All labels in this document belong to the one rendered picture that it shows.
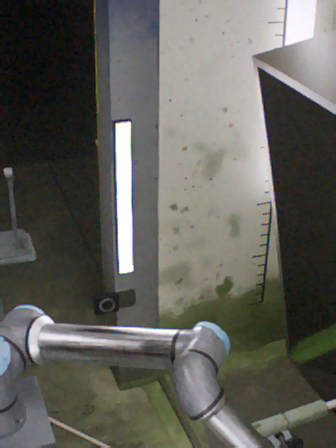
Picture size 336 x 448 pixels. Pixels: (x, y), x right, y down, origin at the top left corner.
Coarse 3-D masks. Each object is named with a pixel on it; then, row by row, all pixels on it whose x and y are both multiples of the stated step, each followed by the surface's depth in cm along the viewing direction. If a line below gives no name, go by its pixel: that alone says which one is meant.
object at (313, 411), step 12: (300, 408) 220; (312, 408) 220; (324, 408) 220; (264, 420) 216; (276, 420) 216; (288, 420) 216; (300, 420) 217; (312, 420) 220; (264, 432) 213; (276, 432) 216
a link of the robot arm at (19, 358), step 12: (0, 336) 196; (0, 348) 192; (12, 348) 197; (0, 360) 188; (12, 360) 195; (24, 360) 200; (0, 372) 189; (12, 372) 194; (0, 384) 190; (12, 384) 195; (0, 396) 192; (12, 396) 196; (0, 408) 194
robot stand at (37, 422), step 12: (24, 384) 218; (36, 384) 218; (24, 396) 213; (36, 396) 213; (36, 408) 209; (36, 420) 204; (48, 420) 204; (24, 432) 200; (36, 432) 200; (48, 432) 200; (0, 444) 195; (12, 444) 195; (24, 444) 196; (36, 444) 196; (48, 444) 196
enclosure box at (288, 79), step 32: (256, 64) 190; (288, 64) 181; (320, 64) 178; (288, 96) 202; (320, 96) 163; (288, 128) 208; (320, 128) 212; (288, 160) 213; (320, 160) 218; (288, 192) 220; (320, 192) 225; (288, 224) 226; (320, 224) 231; (288, 256) 233; (320, 256) 239; (288, 288) 240; (320, 288) 247; (288, 320) 248; (320, 320) 255; (288, 352) 255; (320, 352) 257; (320, 384) 244
